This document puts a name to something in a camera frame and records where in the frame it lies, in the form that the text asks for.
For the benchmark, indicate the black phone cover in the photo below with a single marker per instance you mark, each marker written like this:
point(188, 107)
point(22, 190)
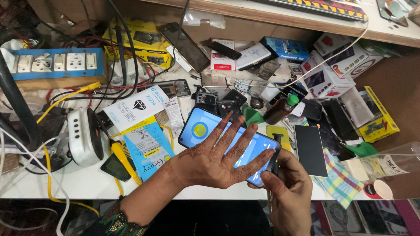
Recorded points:
point(339, 119)
point(235, 95)

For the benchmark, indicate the black power plug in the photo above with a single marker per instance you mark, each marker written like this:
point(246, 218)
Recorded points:
point(54, 159)

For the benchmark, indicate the wooden shelf with items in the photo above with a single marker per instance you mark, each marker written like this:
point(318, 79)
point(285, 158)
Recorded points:
point(295, 16)

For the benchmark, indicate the red paper cup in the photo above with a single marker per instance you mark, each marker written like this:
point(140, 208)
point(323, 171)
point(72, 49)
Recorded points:
point(377, 190)

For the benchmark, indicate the black phone housing part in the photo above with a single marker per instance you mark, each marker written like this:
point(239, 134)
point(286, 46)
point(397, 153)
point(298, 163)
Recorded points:
point(228, 106)

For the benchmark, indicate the person's left hand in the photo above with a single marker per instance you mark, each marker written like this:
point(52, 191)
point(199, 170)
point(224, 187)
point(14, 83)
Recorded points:
point(203, 164)

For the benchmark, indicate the blue earphone box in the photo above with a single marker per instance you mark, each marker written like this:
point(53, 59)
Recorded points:
point(285, 47)

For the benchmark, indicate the yellow printed carton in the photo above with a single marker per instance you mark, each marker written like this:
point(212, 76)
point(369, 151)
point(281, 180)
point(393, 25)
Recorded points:
point(144, 39)

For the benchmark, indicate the white glue tube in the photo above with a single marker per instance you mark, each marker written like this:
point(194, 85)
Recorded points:
point(173, 113)

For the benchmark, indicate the yellow box with black print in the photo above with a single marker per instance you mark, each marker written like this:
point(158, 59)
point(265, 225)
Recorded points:
point(382, 126)

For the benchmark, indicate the green triangular opening pick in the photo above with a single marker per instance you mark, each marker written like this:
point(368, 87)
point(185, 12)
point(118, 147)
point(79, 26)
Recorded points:
point(252, 116)

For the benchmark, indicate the white plastic pouch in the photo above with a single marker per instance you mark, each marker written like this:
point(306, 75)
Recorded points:
point(356, 106)

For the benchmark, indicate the clear plastic bag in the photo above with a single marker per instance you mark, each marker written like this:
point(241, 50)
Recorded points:
point(203, 19)

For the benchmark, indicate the round black speaker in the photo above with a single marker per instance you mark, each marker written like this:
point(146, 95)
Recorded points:
point(256, 103)

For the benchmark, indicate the black soldering iron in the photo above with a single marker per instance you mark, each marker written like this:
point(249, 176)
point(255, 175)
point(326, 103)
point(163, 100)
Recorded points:
point(120, 52)

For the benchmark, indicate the black glass screen panel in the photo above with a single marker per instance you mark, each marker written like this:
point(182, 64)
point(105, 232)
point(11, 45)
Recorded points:
point(310, 150)

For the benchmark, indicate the bare phone frame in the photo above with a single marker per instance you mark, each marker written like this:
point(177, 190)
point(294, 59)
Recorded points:
point(174, 88)

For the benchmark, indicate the person's black clothing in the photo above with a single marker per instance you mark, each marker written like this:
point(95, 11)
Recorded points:
point(210, 218)

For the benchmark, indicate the checked colourful cloth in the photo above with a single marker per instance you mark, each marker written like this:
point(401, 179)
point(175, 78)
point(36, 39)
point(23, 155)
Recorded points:
point(338, 183)

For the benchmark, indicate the small black bar phone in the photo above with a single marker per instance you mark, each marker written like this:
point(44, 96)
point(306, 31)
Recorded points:
point(226, 50)

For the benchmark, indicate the brown bottle with green cap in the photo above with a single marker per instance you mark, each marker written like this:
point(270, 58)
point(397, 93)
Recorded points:
point(279, 111)

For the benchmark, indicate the white foam block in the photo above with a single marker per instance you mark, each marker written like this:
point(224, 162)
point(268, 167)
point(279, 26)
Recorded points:
point(357, 169)

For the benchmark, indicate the small black phone case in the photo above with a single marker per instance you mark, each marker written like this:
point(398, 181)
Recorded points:
point(311, 109)

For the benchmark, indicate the smartphone with lit blue screen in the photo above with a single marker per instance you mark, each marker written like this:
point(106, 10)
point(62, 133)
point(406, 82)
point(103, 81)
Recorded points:
point(200, 129)

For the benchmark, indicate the red and white packet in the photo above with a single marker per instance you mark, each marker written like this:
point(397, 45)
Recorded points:
point(220, 64)

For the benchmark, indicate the boxes under the table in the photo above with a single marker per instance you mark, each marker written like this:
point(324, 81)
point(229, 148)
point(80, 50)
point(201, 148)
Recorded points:
point(364, 218)

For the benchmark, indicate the metal plate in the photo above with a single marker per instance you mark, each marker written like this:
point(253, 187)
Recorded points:
point(215, 81)

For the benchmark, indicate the blue and yellow display packet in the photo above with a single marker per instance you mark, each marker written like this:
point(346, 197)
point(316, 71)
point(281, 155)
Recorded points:
point(147, 147)

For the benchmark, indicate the white box with red print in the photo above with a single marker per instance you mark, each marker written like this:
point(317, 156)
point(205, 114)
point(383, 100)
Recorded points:
point(323, 80)

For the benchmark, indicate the dark green pad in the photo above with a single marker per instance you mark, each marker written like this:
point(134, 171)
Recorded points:
point(113, 168)

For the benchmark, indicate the green beaded bangles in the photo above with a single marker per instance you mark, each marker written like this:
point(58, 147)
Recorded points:
point(119, 221)

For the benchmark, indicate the black phone back with camera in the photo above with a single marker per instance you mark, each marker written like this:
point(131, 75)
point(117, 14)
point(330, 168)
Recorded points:
point(206, 99)

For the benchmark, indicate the white printed flat packet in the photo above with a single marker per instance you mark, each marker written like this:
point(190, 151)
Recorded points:
point(252, 55)

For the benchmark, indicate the person's right hand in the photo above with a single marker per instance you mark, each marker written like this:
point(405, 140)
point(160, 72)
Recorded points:
point(290, 200)

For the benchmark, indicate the black smartphone with gold edge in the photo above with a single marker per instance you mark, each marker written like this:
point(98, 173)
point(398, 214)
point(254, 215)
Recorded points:
point(185, 47)

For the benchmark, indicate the white round adapter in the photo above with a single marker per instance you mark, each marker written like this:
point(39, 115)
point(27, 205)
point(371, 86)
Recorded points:
point(82, 137)

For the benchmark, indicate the large white red printed box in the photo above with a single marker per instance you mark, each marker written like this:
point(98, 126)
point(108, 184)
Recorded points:
point(347, 55)

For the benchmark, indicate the blue switchboard with white sockets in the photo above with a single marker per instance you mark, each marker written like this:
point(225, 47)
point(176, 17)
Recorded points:
point(59, 62)

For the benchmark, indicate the yellow card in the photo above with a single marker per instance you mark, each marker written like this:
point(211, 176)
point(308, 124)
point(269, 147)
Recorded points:
point(270, 132)

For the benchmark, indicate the black phone box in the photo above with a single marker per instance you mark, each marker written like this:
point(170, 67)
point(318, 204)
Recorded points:
point(290, 92)

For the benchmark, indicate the yellow test lead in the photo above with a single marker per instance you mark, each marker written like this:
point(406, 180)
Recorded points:
point(65, 98)

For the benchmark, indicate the white packet with diamond print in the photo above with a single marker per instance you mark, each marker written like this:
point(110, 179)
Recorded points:
point(134, 108)

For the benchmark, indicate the black phone back cover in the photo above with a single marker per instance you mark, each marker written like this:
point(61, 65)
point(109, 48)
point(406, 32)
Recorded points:
point(235, 95)

